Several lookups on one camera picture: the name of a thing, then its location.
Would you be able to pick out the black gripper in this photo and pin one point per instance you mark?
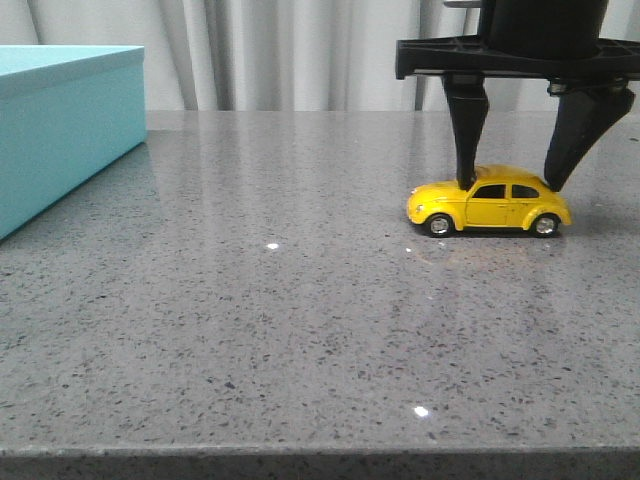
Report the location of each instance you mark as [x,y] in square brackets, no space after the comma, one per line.
[529,39]

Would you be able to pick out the yellow toy beetle car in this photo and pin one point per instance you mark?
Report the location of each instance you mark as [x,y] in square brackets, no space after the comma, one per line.
[500,197]

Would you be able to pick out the light blue box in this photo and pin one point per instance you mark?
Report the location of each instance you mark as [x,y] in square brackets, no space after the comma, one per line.
[67,112]

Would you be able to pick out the grey curtain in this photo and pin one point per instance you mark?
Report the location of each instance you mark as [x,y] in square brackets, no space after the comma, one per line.
[255,55]

